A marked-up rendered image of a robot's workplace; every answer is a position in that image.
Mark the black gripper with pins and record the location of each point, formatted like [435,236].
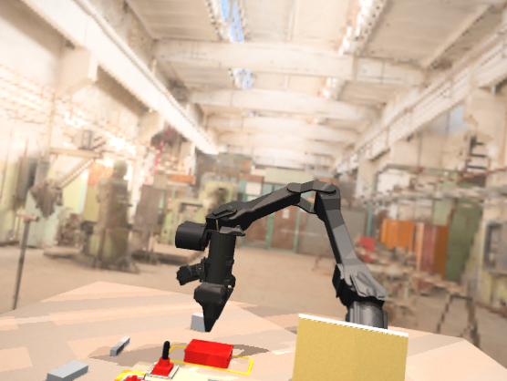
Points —
[214,293]

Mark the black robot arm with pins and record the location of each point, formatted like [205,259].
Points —
[354,283]

